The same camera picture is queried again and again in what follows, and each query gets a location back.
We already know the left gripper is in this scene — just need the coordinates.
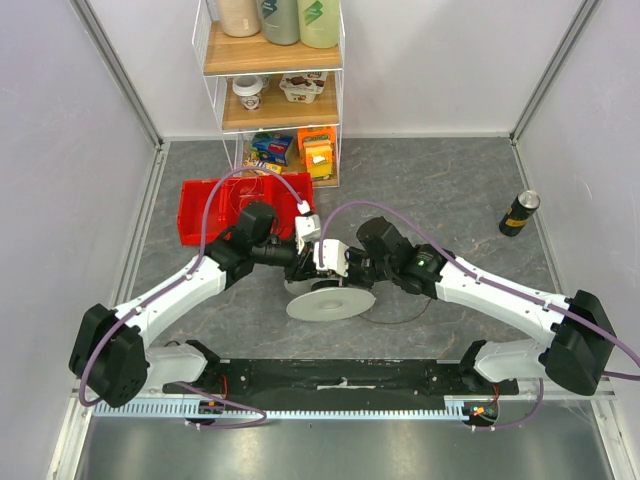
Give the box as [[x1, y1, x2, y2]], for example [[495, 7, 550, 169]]
[[253, 237, 328, 284]]

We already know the white perforated spool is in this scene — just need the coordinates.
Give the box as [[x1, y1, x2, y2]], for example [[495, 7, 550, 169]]
[[286, 279, 376, 322]]

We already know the thin brown cable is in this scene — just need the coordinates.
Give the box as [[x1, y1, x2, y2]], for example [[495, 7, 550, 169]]
[[359, 297, 434, 327]]

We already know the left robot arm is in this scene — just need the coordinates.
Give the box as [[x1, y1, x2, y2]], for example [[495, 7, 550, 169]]
[[69, 202, 321, 407]]

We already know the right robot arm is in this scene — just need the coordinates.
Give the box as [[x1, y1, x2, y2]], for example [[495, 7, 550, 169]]
[[345, 217, 615, 396]]

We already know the red compartment bin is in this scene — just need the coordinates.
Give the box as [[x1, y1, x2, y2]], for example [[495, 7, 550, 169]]
[[176, 175, 299, 246]]

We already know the yellow candy pack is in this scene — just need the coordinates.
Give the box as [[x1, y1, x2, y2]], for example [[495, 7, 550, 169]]
[[242, 153, 282, 175]]

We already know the orange yellow sponge box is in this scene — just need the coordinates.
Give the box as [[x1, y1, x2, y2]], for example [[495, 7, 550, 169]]
[[297, 126, 337, 181]]

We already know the blue green sponge pack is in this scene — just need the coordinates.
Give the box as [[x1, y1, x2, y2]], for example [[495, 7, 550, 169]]
[[250, 132, 294, 166]]

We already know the black yellow can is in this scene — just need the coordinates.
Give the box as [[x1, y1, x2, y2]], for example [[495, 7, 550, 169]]
[[499, 190, 541, 237]]

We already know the white pudding cup pack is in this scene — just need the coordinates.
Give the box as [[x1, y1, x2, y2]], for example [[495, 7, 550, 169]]
[[279, 71, 328, 104]]

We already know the white paper cup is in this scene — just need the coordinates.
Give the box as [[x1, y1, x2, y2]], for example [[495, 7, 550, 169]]
[[232, 75, 263, 111]]

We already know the light green bottle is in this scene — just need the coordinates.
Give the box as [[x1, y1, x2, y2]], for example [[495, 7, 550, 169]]
[[297, 0, 340, 49]]

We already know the grey green bottle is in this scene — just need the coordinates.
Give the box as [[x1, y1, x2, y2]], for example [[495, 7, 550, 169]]
[[257, 0, 300, 46]]

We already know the beige bottle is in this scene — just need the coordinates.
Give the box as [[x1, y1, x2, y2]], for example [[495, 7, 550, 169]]
[[217, 0, 261, 38]]

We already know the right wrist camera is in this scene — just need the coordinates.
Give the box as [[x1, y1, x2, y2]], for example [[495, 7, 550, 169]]
[[313, 239, 349, 278]]

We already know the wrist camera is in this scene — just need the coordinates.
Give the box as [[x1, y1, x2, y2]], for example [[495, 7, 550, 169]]
[[313, 239, 349, 278], [294, 214, 322, 254]]

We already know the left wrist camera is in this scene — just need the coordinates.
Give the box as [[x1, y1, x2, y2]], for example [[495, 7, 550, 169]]
[[294, 214, 322, 254]]

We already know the thin red wire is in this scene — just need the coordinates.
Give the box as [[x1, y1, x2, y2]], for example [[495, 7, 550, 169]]
[[224, 175, 266, 211]]

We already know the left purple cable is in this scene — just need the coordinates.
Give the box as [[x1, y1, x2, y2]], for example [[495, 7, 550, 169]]
[[77, 166, 313, 431]]

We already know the purple cable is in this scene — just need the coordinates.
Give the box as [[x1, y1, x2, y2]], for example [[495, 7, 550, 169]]
[[316, 200, 640, 432], [77, 166, 313, 431]]

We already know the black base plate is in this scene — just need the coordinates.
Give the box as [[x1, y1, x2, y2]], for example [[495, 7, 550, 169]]
[[191, 359, 519, 411]]

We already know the white wire wooden shelf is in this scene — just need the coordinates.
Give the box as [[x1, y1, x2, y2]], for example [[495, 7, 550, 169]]
[[191, 1, 345, 188]]

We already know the grey cable duct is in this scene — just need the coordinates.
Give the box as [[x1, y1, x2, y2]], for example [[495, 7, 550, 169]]
[[93, 397, 478, 421]]

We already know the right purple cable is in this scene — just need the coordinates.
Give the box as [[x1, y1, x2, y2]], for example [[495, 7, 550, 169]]
[[316, 200, 640, 432]]

